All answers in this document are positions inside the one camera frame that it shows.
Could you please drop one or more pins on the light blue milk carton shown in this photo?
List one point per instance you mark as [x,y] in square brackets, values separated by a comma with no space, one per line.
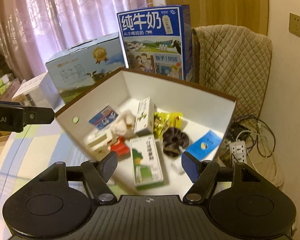
[77,75]

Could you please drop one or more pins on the white slim box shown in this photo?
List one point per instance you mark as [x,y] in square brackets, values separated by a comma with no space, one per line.
[143,120]

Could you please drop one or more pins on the pink curtain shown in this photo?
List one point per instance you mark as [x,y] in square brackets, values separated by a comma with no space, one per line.
[52,17]

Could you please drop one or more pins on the blue and white tube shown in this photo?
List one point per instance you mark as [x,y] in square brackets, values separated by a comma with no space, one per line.
[205,142]

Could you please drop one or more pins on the stack of green tissue boxes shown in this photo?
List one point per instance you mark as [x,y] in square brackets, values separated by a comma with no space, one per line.
[1,82]

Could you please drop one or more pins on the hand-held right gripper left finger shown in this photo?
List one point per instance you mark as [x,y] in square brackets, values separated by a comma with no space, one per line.
[110,165]

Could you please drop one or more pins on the yellow snack packet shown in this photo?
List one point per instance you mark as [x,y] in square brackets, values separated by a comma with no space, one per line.
[168,121]

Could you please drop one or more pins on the green box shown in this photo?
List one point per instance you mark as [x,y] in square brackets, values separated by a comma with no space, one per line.
[145,165]

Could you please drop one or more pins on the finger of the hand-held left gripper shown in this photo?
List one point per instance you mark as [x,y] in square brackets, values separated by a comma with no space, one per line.
[40,115]

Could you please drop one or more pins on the dark scrunchie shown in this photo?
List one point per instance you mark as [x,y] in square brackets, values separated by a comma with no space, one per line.
[173,141]

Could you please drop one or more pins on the dark blue milk carton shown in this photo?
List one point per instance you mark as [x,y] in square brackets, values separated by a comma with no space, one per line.
[150,42]

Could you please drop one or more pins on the brown cardboard box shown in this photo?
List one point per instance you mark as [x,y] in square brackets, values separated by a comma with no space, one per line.
[165,95]

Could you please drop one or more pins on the white cloth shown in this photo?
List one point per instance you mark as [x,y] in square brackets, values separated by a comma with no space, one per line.
[121,127]

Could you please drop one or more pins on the white plastic holder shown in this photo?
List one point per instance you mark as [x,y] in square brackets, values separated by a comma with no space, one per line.
[97,142]

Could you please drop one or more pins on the beige wall socket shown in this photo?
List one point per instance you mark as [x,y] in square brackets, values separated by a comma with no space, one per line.
[296,25]

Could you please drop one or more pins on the white appliance box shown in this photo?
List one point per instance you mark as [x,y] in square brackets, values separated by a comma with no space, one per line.
[37,87]

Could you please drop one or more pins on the blue and white small box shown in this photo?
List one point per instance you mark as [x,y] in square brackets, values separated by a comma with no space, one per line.
[103,118]

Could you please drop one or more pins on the brown wooden door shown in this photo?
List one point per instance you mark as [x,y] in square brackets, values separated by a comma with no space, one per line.
[215,2]

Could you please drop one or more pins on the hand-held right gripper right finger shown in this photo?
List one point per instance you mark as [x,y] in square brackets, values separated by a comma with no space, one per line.
[190,165]

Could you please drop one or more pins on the chair with quilted cover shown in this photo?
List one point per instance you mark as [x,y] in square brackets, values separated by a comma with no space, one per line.
[235,62]

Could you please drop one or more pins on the white power strip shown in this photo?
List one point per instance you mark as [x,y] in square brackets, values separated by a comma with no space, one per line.
[237,152]

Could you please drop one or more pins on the red packet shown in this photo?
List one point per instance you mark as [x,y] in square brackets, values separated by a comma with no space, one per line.
[118,146]

